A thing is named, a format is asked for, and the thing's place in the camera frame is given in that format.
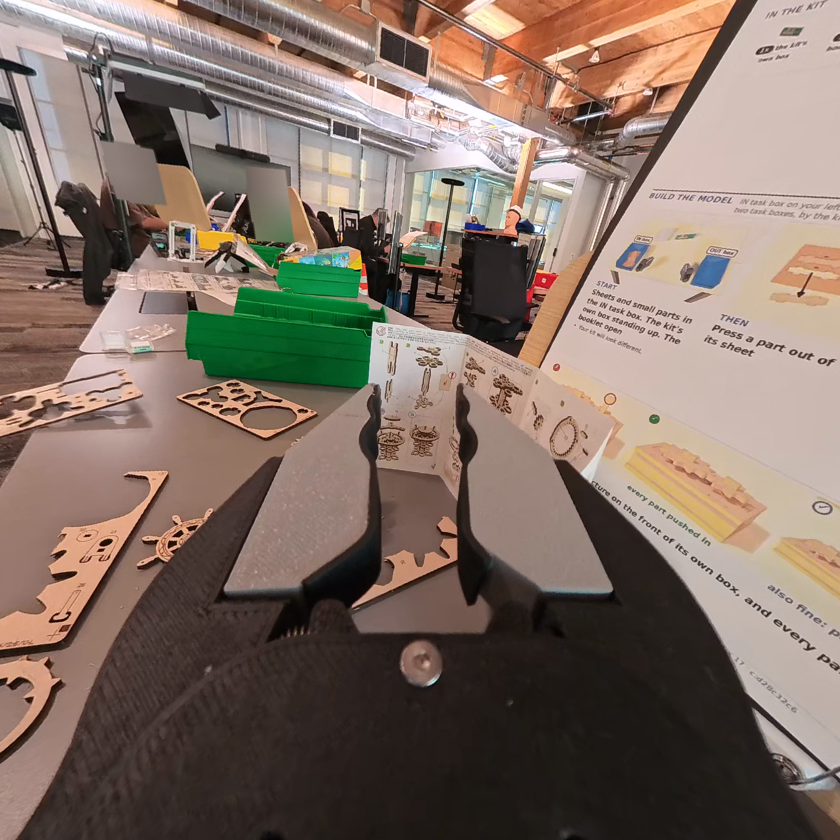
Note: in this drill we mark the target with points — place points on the black tripod stand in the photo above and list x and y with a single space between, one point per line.
33 177

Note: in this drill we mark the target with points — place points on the wooden ship wheel part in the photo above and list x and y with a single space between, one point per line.
174 539

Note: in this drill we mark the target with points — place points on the printed paper sheet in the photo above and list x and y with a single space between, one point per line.
190 283

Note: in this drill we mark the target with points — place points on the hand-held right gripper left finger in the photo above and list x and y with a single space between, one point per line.
308 525

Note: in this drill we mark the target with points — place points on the yellow plastic bin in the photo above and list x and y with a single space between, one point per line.
220 239

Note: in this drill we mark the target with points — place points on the printed instruction poster board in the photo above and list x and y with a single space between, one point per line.
722 275

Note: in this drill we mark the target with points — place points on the silver air duct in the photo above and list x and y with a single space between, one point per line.
275 39

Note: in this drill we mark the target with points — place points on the jagged plywood sheet offcut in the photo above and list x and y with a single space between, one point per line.
72 577

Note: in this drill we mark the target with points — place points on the long plywood sheet with cutouts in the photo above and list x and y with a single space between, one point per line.
59 401

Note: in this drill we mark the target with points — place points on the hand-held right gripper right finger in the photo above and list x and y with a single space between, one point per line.
531 525

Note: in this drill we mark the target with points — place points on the small green plastic bin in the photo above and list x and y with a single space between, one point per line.
318 281

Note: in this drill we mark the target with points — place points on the mannequin head with cap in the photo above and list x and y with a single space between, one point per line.
515 220

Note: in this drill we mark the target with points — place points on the large green plastic bin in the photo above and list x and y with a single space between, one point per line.
275 358
302 307

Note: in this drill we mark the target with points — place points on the black floor lamp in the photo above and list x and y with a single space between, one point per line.
450 223

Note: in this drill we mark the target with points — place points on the toothed wooden model part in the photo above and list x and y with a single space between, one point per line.
413 568

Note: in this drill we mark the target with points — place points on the plywood sheet with round hole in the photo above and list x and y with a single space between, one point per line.
223 410

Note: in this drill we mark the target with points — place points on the curved spiked wooden part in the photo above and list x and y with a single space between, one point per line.
29 689

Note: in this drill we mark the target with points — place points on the dark jacket on chair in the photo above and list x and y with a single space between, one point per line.
88 236

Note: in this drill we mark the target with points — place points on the colourful printed box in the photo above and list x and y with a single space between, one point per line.
325 257

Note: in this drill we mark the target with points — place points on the folded paper instruction booklet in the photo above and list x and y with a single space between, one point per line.
420 367

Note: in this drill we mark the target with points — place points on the clear plastic bags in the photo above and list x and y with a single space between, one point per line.
138 338

